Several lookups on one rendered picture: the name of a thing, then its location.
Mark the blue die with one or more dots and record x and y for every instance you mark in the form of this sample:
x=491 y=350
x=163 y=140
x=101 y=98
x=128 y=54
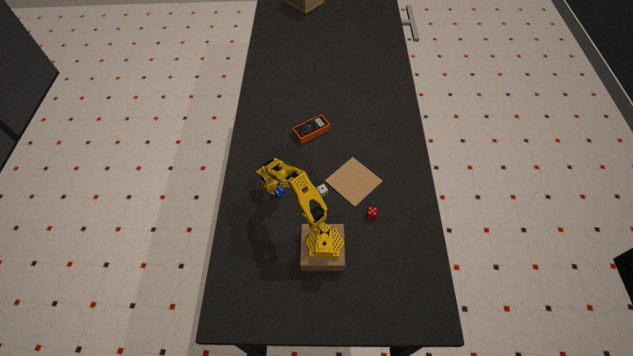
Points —
x=279 y=191

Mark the orange digital multimeter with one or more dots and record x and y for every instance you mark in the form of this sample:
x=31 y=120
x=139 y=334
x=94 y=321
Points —
x=311 y=128

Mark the peach flat mat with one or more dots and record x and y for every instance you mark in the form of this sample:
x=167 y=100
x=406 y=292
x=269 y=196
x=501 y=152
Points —
x=353 y=181

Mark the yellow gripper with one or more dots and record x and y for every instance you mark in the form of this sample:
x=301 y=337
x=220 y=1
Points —
x=269 y=188

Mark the red die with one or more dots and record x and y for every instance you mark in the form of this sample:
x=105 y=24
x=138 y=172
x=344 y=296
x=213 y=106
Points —
x=372 y=212

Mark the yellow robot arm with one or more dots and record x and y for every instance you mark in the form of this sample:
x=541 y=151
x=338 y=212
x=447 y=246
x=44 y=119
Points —
x=319 y=239

